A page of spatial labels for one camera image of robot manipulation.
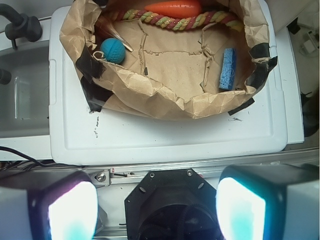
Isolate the clear plastic wrapped stick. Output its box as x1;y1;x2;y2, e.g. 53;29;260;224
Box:
94;15;134;52

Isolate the blue rubber ball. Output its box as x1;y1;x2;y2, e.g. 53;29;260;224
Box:
100;38;126;64

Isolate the brown paper bag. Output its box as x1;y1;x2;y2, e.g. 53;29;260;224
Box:
59;0;278;121

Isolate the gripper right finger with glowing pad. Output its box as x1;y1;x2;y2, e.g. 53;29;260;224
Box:
216;163;320;240

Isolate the orange plastic carrot toy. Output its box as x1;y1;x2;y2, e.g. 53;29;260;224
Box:
144;0;202;19

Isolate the thin black cable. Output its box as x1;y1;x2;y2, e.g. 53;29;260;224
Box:
0;146;83;171

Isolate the black sink faucet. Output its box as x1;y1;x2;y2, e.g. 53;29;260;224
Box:
0;3;43;50

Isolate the multicolour braided rope toy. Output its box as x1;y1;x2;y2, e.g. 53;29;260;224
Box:
115;9;244;32

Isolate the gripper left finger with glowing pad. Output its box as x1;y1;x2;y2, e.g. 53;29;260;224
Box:
0;170;98;240

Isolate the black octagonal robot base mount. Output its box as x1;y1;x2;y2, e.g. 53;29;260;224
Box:
124;168;224;240

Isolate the blue sponge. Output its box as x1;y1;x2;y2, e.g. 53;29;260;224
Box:
219;48;237;91

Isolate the aluminium extrusion rail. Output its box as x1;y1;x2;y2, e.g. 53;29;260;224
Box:
7;147;320;188

